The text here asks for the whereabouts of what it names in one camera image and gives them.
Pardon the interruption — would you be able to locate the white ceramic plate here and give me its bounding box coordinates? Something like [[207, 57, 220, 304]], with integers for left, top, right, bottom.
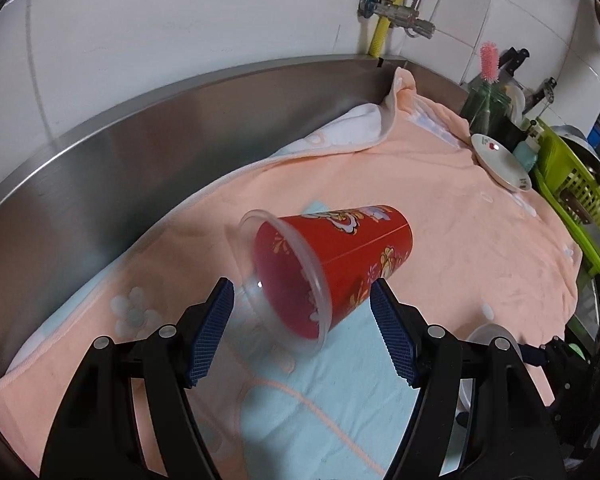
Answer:
[[470, 133, 532, 192]]

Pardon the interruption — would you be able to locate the red printed plastic cup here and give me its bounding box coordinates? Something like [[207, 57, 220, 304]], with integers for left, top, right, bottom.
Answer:
[[235, 205, 414, 354]]

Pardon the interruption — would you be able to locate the white plastic cup lid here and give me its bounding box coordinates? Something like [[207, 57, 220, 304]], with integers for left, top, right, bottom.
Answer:
[[458, 323, 521, 412]]

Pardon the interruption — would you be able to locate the lime green dish rack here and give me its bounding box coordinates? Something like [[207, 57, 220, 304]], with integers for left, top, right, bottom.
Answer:
[[532, 118, 600, 276]]

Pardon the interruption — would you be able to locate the peach towel with blue print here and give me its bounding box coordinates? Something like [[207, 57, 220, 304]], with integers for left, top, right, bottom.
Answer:
[[0, 70, 581, 479]]

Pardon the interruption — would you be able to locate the teal soap bottle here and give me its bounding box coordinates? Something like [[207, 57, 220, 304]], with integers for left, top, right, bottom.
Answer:
[[513, 134, 540, 174]]

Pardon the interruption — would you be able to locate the wall water valve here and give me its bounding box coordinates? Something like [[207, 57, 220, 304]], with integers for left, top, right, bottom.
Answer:
[[356, 0, 439, 42]]

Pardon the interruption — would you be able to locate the pink bottle brush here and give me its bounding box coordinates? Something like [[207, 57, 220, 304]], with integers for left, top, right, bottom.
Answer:
[[480, 41, 498, 84]]

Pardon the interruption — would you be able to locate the dark green utensil holder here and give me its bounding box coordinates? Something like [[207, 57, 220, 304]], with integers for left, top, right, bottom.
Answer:
[[460, 79, 510, 136]]

